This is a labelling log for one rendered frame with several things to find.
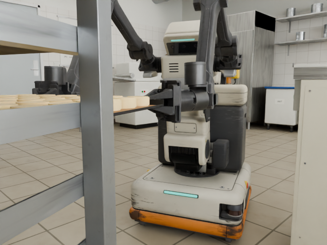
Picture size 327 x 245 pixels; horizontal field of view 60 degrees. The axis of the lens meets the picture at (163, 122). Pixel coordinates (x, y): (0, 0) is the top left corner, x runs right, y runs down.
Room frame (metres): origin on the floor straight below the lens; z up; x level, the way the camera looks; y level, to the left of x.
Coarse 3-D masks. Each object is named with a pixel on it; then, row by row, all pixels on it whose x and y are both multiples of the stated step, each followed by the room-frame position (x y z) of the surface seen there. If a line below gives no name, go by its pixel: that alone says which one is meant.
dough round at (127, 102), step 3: (120, 99) 0.53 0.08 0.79; (123, 99) 0.53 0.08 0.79; (126, 99) 0.53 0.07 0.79; (129, 99) 0.54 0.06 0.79; (132, 99) 0.54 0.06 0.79; (135, 99) 0.55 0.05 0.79; (123, 102) 0.53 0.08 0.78; (126, 102) 0.53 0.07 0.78; (129, 102) 0.54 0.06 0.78; (132, 102) 0.54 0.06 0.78; (135, 102) 0.55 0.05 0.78; (123, 105) 0.53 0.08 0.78; (126, 105) 0.53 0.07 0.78; (129, 105) 0.54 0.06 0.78; (132, 105) 0.54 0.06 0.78; (135, 105) 0.55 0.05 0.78; (123, 108) 0.53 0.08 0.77; (126, 108) 0.54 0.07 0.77
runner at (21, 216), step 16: (80, 176) 0.34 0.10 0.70; (48, 192) 0.29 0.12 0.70; (64, 192) 0.31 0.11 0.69; (80, 192) 0.34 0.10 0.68; (16, 208) 0.25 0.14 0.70; (32, 208) 0.27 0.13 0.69; (48, 208) 0.29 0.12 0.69; (0, 224) 0.24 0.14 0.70; (16, 224) 0.25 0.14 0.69; (32, 224) 0.27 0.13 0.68; (0, 240) 0.24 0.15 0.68
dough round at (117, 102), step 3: (114, 99) 0.49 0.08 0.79; (117, 99) 0.49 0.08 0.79; (114, 102) 0.49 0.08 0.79; (117, 102) 0.49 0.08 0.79; (120, 102) 0.50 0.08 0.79; (114, 105) 0.49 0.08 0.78; (117, 105) 0.49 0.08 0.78; (120, 105) 0.50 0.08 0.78; (114, 108) 0.49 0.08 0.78; (117, 108) 0.49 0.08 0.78; (120, 108) 0.50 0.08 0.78
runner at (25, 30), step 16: (0, 16) 0.25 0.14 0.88; (16, 16) 0.27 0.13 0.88; (32, 16) 0.28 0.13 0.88; (0, 32) 0.25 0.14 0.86; (16, 32) 0.27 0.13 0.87; (32, 32) 0.28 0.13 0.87; (48, 32) 0.30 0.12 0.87; (64, 32) 0.33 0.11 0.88; (32, 48) 0.31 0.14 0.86; (48, 48) 0.31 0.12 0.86; (64, 48) 0.32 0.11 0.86
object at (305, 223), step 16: (304, 80) 1.20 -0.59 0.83; (320, 80) 1.17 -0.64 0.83; (304, 96) 1.20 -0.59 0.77; (320, 96) 1.16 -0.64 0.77; (304, 112) 1.19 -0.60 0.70; (320, 112) 1.16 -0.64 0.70; (304, 128) 1.19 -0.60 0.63; (320, 128) 1.16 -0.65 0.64; (304, 144) 1.19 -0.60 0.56; (320, 144) 1.15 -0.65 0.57; (304, 160) 1.19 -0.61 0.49; (320, 160) 1.15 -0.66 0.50; (304, 176) 1.18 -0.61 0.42; (320, 176) 1.15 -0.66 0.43; (304, 192) 1.18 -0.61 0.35; (320, 192) 1.15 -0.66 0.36; (304, 208) 1.18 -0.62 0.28; (320, 208) 1.14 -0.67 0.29; (304, 224) 1.18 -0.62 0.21; (320, 224) 1.14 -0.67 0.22; (304, 240) 1.17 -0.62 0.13; (320, 240) 1.14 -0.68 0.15
